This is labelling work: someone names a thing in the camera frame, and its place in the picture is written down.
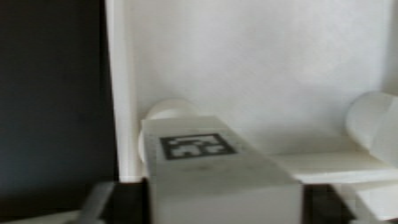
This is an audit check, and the white square table top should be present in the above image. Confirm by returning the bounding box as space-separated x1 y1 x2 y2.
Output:
106 0 398 224

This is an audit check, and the white table leg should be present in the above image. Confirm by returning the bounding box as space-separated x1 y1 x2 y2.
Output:
143 116 303 224

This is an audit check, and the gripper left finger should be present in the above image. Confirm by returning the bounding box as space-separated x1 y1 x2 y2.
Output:
74 182 150 224

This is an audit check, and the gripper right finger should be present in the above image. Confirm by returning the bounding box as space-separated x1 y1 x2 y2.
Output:
303 184 356 224

